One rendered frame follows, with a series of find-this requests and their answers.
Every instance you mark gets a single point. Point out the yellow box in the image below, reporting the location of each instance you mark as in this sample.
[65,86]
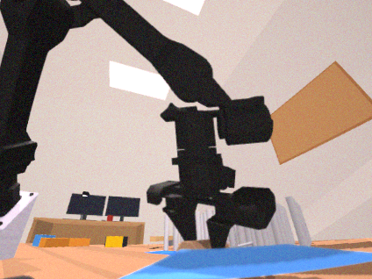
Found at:
[115,241]

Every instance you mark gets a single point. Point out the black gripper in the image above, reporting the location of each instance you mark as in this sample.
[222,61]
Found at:
[199,184]

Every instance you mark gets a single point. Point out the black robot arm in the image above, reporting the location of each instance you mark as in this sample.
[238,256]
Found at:
[36,26]

